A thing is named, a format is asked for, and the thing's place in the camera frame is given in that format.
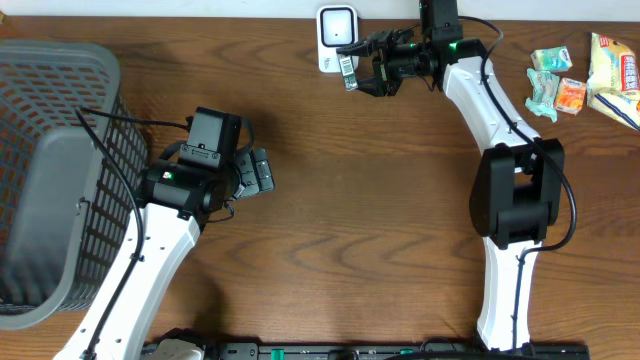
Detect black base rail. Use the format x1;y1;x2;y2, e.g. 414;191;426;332
142;341;592;360

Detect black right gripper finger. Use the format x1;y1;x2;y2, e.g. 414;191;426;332
358;76;388;97
336;30;393;56

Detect grey plastic shopping basket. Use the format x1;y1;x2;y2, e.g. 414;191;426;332
1;40;148;330

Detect white barcode scanner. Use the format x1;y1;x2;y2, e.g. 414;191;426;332
316;5;359;73

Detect dark green round-label box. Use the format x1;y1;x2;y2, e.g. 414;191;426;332
337;54;359;91

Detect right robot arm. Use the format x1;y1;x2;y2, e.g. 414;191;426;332
336;30;571;354

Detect teal wrapper packet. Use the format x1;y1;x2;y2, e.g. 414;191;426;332
525;68;560;123

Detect yellow snack chip bag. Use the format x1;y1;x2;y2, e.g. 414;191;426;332
587;32;639;131

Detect green tissue pack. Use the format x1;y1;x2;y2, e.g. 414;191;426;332
531;46;573;73

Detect orange snack packet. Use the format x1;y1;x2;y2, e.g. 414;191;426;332
554;78;587;115

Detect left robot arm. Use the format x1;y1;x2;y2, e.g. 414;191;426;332
56;148;275;359

